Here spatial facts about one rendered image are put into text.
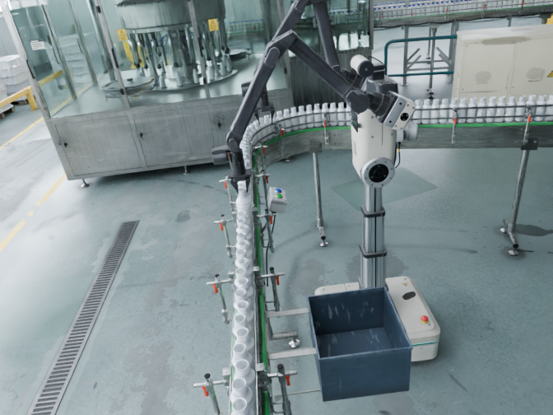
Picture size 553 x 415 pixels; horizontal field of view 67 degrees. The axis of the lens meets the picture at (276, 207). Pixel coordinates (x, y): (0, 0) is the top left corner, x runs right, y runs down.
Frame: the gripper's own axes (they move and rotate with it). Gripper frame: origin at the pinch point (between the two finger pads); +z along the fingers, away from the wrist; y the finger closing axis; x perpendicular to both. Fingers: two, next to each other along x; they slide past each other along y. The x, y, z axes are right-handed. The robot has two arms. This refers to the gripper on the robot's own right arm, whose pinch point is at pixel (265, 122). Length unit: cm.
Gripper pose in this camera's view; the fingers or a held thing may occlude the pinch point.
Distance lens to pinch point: 221.5
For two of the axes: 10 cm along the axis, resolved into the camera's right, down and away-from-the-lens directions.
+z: 1.1, 8.6, 4.9
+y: -9.9, 1.3, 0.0
